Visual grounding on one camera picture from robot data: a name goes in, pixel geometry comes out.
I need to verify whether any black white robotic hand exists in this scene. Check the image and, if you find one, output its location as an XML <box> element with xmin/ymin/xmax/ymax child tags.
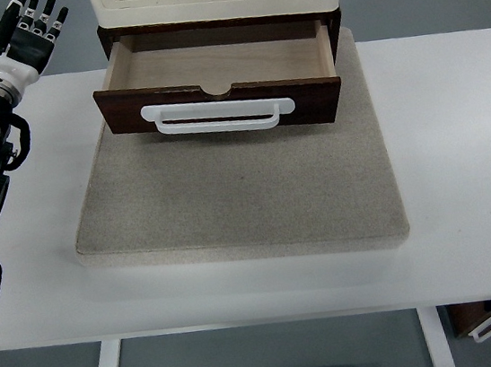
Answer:
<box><xmin>0</xmin><ymin>0</ymin><xmax>69</xmax><ymax>77</ymax></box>

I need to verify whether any dark wooden drawer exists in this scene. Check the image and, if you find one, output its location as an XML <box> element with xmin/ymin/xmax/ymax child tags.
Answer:
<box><xmin>93</xmin><ymin>17</ymin><xmax>341</xmax><ymax>134</ymax></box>

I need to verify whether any beige square mat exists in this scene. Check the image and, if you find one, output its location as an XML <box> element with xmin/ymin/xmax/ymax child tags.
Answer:
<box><xmin>75</xmin><ymin>28</ymin><xmax>410</xmax><ymax>267</ymax></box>

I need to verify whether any white right table leg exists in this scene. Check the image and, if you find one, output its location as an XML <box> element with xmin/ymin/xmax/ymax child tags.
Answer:
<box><xmin>416</xmin><ymin>306</ymin><xmax>456</xmax><ymax>367</ymax></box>

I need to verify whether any white drawer handle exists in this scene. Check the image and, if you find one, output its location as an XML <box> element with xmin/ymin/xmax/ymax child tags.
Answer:
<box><xmin>140</xmin><ymin>98</ymin><xmax>296</xmax><ymax>135</ymax></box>

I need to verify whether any dark wooden cabinet frame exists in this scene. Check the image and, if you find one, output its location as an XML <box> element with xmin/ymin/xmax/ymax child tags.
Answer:
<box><xmin>97</xmin><ymin>7</ymin><xmax>342</xmax><ymax>59</ymax></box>

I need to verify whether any spare white handle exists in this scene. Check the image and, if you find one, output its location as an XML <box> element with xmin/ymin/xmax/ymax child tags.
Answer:
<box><xmin>468</xmin><ymin>316</ymin><xmax>491</xmax><ymax>344</ymax></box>

